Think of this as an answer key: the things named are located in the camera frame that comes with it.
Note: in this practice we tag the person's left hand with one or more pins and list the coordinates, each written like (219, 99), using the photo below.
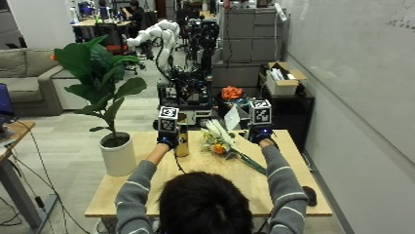
(166, 140)

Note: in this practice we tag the person's right hand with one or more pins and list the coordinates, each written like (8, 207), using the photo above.
(260, 133)

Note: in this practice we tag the golden cylindrical vase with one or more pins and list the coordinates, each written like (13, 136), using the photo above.
(180, 136)

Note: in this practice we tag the right marker cube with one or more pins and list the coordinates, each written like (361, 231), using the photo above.
(260, 112)

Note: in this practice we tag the marker cube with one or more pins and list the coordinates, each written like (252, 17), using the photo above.
(167, 119)
(260, 112)

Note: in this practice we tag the left marker cube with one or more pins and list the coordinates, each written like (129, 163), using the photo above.
(167, 119)

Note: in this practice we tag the white paper sheet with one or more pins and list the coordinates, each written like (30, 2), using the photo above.
(232, 118)

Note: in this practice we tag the flower bouquet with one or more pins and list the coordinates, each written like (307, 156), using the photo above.
(222, 143)

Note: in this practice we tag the black cabinet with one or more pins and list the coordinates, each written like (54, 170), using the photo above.
(287, 110)

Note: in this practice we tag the white plant pot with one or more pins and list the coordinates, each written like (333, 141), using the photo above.
(117, 156)

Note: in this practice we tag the black equipment cart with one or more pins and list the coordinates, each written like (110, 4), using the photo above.
(190, 87)

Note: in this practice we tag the cardboard box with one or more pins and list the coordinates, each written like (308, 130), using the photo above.
(283, 79)

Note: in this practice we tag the the person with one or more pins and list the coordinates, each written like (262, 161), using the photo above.
(202, 195)

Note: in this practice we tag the black mouse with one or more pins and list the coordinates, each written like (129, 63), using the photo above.
(308, 195)

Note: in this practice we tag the green leafy plant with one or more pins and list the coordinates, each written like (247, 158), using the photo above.
(97, 74)

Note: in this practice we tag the grey filing cabinets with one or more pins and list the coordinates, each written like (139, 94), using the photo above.
(250, 45)

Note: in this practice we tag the grey sofa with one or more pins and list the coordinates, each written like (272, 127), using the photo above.
(29, 81)

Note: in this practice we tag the wooden side desk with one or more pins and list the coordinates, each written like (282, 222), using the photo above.
(11, 169)

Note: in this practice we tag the wooden office desk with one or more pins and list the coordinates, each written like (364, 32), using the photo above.
(97, 27)

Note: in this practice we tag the blue laptop screen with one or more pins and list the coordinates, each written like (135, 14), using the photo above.
(5, 100)

